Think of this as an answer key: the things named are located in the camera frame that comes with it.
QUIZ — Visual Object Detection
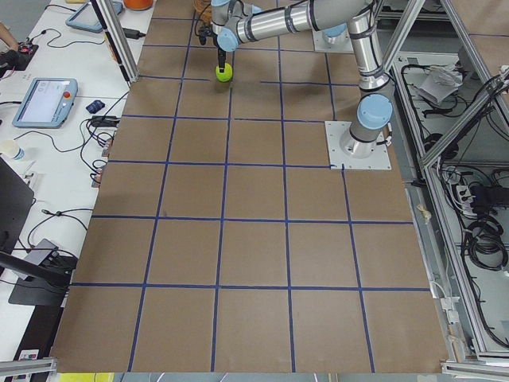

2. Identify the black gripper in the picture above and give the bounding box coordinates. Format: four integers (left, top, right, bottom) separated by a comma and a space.
216, 48, 227, 72

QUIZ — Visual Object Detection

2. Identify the green apple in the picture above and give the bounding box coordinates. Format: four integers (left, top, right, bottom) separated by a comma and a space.
215, 63, 233, 83

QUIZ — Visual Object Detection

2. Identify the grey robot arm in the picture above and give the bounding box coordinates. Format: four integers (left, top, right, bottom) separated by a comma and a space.
211, 0, 393, 159

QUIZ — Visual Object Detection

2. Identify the woven wicker basket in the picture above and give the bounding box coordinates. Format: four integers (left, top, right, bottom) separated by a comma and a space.
193, 0, 212, 24

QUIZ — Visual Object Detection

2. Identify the black power adapter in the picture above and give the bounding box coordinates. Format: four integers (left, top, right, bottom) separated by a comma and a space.
122, 28, 146, 40

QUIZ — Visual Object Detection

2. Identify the orange bucket grey lid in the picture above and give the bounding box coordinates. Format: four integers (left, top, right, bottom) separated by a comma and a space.
123, 0, 153, 11

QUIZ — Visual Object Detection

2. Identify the dark blue checked pouch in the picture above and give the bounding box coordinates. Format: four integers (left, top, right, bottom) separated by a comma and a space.
86, 99, 105, 115

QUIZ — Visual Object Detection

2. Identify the blue teach pendant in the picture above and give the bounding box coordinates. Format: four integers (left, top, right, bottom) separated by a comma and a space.
12, 78, 78, 129
65, 2, 106, 33

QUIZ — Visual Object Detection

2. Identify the white paper cup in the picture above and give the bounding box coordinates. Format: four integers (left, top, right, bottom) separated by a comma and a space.
0, 140, 25, 160

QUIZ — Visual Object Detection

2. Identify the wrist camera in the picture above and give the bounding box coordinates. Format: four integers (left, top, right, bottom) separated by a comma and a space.
196, 24, 213, 45

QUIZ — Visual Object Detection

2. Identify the aluminium frame post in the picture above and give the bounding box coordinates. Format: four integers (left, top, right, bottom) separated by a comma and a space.
91, 0, 139, 84

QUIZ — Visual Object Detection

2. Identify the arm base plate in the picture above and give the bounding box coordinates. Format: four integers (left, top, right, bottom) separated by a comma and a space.
313, 30, 353, 54
324, 121, 391, 171

